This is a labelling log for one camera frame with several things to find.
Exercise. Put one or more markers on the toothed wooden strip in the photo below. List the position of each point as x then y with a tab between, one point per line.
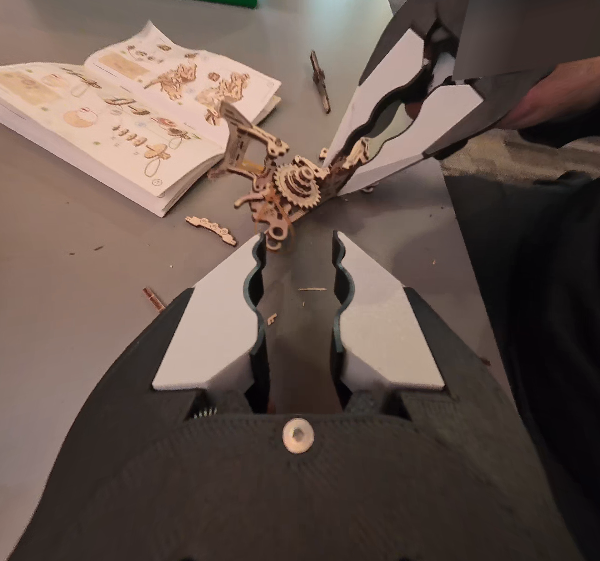
211	229

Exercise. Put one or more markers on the open instruction booklet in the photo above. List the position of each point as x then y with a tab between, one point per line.
117	115

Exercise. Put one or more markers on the wooden mechanical model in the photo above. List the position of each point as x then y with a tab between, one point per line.
295	186

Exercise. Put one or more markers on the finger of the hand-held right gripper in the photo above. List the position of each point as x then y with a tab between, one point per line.
440	120
375	78

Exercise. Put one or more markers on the small dark wooden stick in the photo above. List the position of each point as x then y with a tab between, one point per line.
321	83

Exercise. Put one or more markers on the person's right hand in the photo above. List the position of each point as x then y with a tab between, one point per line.
562	92

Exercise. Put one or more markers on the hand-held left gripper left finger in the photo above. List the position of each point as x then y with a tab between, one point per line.
211	336

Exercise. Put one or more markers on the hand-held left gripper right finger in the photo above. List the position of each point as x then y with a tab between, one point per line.
389	336

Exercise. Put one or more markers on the person's right forearm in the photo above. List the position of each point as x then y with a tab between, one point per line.
572	129

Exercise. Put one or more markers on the brown wooden stick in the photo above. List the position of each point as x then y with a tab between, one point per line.
153	299

